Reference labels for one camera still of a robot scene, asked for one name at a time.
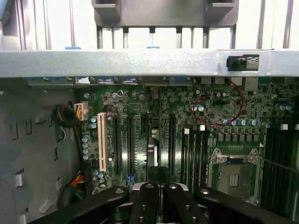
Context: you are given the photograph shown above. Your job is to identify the red black twisted wire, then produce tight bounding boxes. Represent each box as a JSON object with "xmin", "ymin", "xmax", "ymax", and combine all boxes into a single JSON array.
[{"xmin": 192, "ymin": 78, "xmax": 245, "ymax": 128}]

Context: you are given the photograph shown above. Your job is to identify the open dark PC case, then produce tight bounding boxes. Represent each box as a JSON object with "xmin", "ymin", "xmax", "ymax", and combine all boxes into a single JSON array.
[{"xmin": 0, "ymin": 0, "xmax": 299, "ymax": 224}]

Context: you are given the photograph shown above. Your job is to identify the black braided power cable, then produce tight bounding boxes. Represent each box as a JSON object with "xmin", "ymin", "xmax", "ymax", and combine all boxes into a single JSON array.
[{"xmin": 52, "ymin": 105, "xmax": 82, "ymax": 168}]

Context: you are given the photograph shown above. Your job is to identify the short PCIe expansion slot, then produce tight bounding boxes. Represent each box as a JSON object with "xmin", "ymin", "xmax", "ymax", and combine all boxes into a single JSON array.
[{"xmin": 141, "ymin": 115, "xmax": 149, "ymax": 135}]

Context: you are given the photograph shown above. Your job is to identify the white PCI expansion slot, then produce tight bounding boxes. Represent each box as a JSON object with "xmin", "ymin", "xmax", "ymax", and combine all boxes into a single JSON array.
[{"xmin": 97, "ymin": 112, "xmax": 107, "ymax": 171}]

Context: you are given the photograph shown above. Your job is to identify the thin metal locking lever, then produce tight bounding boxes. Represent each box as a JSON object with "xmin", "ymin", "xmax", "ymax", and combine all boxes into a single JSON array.
[{"xmin": 261, "ymin": 158, "xmax": 299, "ymax": 172}]

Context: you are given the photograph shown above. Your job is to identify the green motherboard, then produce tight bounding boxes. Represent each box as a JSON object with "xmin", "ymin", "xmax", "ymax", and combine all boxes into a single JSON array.
[{"xmin": 78, "ymin": 80, "xmax": 299, "ymax": 224}]

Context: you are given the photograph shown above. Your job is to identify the white power connector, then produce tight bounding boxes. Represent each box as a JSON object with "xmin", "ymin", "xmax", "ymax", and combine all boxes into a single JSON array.
[{"xmin": 74, "ymin": 101, "xmax": 89, "ymax": 122}]

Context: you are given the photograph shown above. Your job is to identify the CPU socket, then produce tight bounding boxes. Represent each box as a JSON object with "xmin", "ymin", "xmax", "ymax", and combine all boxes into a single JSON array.
[{"xmin": 209, "ymin": 147, "xmax": 263, "ymax": 201}]

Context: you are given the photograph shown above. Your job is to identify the long PCIe expansion slot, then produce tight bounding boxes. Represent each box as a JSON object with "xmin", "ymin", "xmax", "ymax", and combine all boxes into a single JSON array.
[
  {"xmin": 114, "ymin": 115, "xmax": 122, "ymax": 180},
  {"xmin": 127, "ymin": 115, "xmax": 135, "ymax": 180},
  {"xmin": 168, "ymin": 116, "xmax": 177, "ymax": 182}
]

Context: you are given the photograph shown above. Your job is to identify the metal socket cover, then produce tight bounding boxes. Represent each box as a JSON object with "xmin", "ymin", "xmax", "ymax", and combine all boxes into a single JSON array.
[{"xmin": 216, "ymin": 155, "xmax": 259, "ymax": 164}]

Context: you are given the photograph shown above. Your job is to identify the grey printed parts rack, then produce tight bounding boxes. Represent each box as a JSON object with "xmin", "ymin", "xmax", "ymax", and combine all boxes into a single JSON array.
[{"xmin": 92, "ymin": 0, "xmax": 239, "ymax": 28}]

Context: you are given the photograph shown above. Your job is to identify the red orange yellow wire bundle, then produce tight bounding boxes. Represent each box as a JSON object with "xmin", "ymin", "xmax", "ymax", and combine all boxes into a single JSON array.
[{"xmin": 67, "ymin": 171, "xmax": 86, "ymax": 201}]

